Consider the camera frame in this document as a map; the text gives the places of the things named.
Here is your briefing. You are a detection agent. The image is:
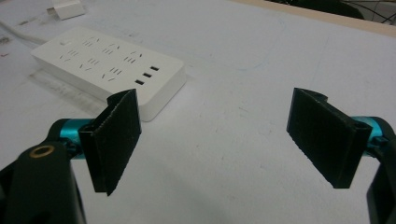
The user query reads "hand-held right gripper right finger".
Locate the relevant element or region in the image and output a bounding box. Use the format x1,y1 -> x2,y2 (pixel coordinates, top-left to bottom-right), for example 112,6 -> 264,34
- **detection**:
286,87 -> 389,189

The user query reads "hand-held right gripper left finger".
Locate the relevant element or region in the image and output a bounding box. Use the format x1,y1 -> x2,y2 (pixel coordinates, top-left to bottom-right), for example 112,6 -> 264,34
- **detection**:
59,88 -> 143,197

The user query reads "white power strip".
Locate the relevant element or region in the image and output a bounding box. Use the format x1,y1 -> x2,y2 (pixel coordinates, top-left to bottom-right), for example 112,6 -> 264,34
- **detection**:
30,26 -> 188,123

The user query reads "white charger plug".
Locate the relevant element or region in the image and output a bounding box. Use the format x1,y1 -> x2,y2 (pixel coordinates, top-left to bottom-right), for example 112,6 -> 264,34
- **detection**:
46,0 -> 87,21

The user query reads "white table mat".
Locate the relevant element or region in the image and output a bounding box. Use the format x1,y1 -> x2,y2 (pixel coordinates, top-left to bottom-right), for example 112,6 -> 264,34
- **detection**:
0,0 -> 396,224

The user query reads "white power strip cable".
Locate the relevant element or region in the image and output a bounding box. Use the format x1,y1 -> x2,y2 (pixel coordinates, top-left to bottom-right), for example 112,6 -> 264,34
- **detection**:
0,19 -> 48,45

